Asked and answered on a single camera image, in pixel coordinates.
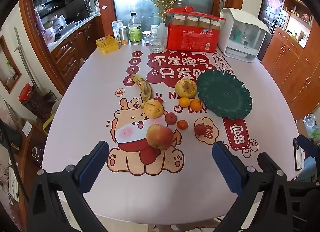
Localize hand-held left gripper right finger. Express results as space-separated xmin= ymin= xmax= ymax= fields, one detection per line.
xmin=212 ymin=141 xmax=320 ymax=232

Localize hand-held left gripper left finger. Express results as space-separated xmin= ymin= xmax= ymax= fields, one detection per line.
xmin=26 ymin=141 xmax=110 ymax=232

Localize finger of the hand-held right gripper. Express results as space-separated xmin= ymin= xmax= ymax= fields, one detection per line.
xmin=292 ymin=134 xmax=316 ymax=172

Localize small red crabapple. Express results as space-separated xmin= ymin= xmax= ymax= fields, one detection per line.
xmin=194 ymin=123 xmax=207 ymax=136
xmin=165 ymin=112 xmax=177 ymax=125

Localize dark green leaf-shaped plate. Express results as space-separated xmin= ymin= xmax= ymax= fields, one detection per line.
xmin=196 ymin=70 xmax=253 ymax=119

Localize red and yellow apple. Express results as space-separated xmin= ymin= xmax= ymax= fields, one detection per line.
xmin=146 ymin=124 xmax=174 ymax=150

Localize large yellow pear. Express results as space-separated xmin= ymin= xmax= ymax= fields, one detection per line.
xmin=174 ymin=78 xmax=198 ymax=98

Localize spotted yellow banana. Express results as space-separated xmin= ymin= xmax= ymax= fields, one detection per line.
xmin=131 ymin=74 xmax=153 ymax=108

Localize person's blue pants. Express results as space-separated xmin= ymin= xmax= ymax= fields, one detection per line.
xmin=297 ymin=156 xmax=320 ymax=182

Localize dark round vase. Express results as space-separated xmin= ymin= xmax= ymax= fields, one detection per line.
xmin=31 ymin=143 xmax=45 ymax=167

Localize small deep orange mandarin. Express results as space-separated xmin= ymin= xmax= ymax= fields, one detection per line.
xmin=190 ymin=98 xmax=203 ymax=111

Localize brown wooden cabinet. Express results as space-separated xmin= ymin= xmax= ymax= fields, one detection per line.
xmin=261 ymin=27 xmax=320 ymax=120

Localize red-lidded storage jar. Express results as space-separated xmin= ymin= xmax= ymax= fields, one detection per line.
xmin=19 ymin=83 xmax=52 ymax=120

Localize yellow box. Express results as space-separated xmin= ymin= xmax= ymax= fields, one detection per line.
xmin=96 ymin=35 xmax=120 ymax=55

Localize red paper cup package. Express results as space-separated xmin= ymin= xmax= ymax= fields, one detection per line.
xmin=164 ymin=7 xmax=227 ymax=53

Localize silver and orange tin can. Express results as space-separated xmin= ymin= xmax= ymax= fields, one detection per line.
xmin=119 ymin=26 xmax=129 ymax=45

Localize clear ribbed glass cup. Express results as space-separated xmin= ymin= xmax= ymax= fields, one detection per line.
xmin=148 ymin=33 xmax=164 ymax=53

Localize white cup sanitizer cabinet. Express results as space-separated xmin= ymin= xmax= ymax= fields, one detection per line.
xmin=218 ymin=7 xmax=271 ymax=63

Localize white and blue carton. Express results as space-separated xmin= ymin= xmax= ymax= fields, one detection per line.
xmin=111 ymin=20 xmax=123 ymax=40

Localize green label plastic bottle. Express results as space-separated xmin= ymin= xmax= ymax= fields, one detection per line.
xmin=128 ymin=12 xmax=143 ymax=45

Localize white squeeze bottle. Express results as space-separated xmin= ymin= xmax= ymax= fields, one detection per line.
xmin=157 ymin=22 xmax=168 ymax=45

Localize wooden picture frame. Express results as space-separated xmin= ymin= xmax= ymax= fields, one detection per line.
xmin=0 ymin=35 xmax=22 ymax=93

